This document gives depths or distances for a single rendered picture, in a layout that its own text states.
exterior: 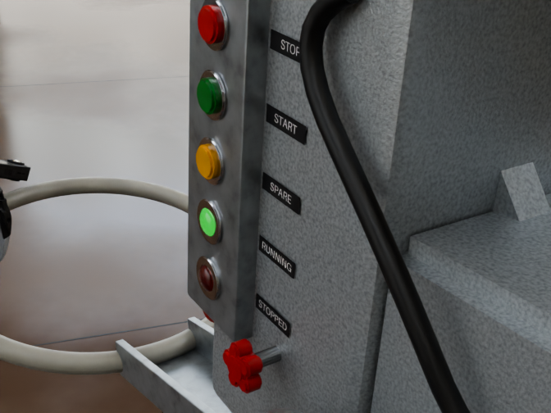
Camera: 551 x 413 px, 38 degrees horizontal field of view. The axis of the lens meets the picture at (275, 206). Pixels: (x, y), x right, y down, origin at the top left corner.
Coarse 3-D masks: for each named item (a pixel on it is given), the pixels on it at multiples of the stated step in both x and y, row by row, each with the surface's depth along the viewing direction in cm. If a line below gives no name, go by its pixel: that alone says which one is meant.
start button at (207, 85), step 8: (200, 80) 57; (208, 80) 56; (200, 88) 57; (208, 88) 56; (216, 88) 56; (200, 96) 57; (208, 96) 56; (216, 96) 56; (200, 104) 58; (208, 104) 57; (216, 104) 56; (208, 112) 57
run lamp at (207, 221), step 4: (204, 208) 62; (204, 212) 61; (208, 212) 61; (200, 216) 62; (204, 216) 61; (208, 216) 61; (200, 220) 62; (204, 220) 61; (208, 220) 61; (212, 220) 61; (200, 224) 62; (204, 224) 61; (208, 224) 61; (212, 224) 61; (204, 228) 62; (208, 228) 61; (212, 228) 61; (208, 232) 62; (212, 232) 61
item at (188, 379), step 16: (192, 320) 114; (208, 336) 110; (128, 352) 106; (192, 352) 114; (208, 352) 112; (128, 368) 107; (144, 368) 102; (160, 368) 111; (176, 368) 110; (192, 368) 110; (208, 368) 109; (144, 384) 103; (160, 384) 98; (176, 384) 96; (192, 384) 105; (208, 384) 105; (160, 400) 100; (176, 400) 95; (192, 400) 92; (208, 400) 101
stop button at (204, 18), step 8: (208, 8) 54; (200, 16) 55; (208, 16) 54; (216, 16) 54; (200, 24) 55; (208, 24) 54; (216, 24) 54; (200, 32) 55; (208, 32) 54; (216, 32) 54; (208, 40) 55; (216, 40) 54
